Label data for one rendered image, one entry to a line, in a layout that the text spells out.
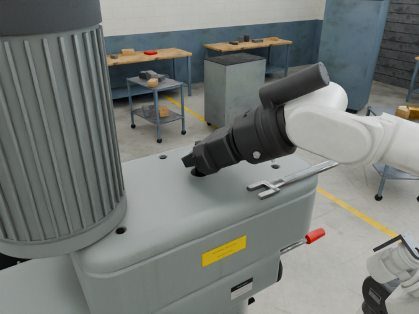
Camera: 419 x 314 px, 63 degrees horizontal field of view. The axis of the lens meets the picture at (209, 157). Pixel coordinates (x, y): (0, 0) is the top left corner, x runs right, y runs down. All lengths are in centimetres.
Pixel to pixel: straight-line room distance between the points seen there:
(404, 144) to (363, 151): 5
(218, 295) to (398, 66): 855
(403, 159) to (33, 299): 59
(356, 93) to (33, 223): 646
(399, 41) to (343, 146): 854
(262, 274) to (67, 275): 37
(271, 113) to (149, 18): 714
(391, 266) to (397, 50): 823
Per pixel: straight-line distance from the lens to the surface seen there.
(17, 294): 68
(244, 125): 53
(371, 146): 48
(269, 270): 74
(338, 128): 46
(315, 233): 82
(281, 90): 51
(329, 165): 70
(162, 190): 60
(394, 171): 432
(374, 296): 114
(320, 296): 302
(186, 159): 63
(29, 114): 41
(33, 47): 40
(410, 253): 90
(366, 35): 654
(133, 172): 66
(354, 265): 336
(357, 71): 665
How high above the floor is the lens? 222
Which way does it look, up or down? 28 degrees down
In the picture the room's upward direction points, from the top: straight up
